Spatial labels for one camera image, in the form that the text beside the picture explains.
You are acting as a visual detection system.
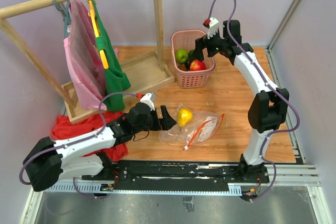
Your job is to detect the dark purple fake plum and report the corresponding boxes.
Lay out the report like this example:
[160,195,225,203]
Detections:
[184,60,191,71]

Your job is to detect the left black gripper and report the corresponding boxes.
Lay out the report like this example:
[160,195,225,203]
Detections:
[133,104,176,134]

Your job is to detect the green hanging garment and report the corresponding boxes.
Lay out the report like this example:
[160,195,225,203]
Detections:
[87,0,131,112]

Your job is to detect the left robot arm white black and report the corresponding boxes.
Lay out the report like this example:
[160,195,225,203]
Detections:
[21,102,176,192]

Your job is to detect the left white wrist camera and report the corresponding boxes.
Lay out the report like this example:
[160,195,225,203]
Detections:
[140,92,156,111]

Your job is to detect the teal clothes hanger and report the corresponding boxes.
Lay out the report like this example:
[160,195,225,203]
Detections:
[52,0,71,38]

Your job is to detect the pink hanging garment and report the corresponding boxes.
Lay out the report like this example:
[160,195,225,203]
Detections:
[64,0,107,110]

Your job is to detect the brown fake kiwi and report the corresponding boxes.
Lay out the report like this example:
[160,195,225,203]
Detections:
[178,65,187,71]

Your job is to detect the pink plastic basket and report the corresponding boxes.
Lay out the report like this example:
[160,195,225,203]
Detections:
[171,29,216,88]

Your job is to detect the dark green fake vegetable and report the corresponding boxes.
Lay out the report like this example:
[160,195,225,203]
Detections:
[188,49,196,58]

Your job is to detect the crumpled red cloth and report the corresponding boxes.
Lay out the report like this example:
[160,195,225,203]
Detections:
[50,114,129,162]

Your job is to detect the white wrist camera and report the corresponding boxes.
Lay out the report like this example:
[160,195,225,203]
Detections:
[203,17,219,39]
[140,92,156,111]

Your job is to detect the grey slotted cable duct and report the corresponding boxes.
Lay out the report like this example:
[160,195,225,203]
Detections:
[46,182,243,196]

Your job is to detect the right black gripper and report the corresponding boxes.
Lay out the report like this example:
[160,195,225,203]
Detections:
[192,27,228,62]

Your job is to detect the wooden clothes rack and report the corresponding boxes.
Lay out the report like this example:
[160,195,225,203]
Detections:
[1,0,175,123]

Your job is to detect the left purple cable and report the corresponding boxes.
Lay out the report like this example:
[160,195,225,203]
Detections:
[19,91,142,199]

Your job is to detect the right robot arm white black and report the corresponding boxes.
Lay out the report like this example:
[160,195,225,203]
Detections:
[185,17,289,182]

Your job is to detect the light green fake apple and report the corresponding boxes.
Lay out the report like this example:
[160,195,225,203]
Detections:
[175,49,189,64]

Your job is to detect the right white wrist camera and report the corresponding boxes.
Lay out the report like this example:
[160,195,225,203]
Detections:
[203,17,219,39]

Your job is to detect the clear zip top bag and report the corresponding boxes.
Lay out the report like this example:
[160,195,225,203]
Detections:
[159,104,225,150]

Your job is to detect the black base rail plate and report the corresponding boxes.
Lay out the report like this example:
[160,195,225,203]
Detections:
[81,160,270,189]

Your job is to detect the red fake tomato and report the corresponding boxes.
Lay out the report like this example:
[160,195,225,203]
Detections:
[190,60,206,71]

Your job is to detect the yellow clothes hanger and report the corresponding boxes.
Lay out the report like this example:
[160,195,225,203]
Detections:
[86,0,109,69]

